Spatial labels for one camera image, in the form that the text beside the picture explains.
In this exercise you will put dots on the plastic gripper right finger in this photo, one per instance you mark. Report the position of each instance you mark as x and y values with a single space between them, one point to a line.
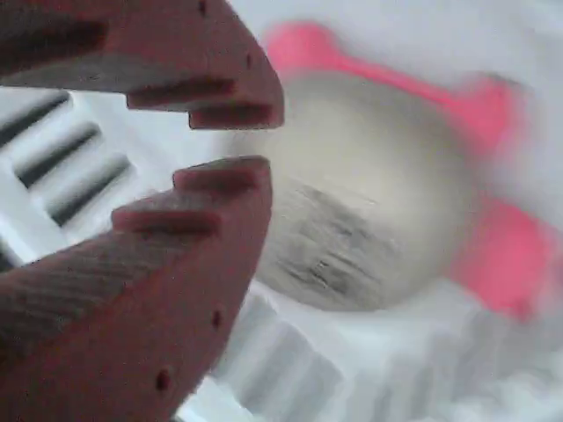
176 44

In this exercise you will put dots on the white plastic basket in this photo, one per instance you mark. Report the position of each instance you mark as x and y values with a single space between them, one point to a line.
396 373

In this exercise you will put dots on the plastic gripper left finger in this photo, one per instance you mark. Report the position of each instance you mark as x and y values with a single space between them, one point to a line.
132 316

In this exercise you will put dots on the toy figure with white belly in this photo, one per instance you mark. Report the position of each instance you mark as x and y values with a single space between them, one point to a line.
360 176

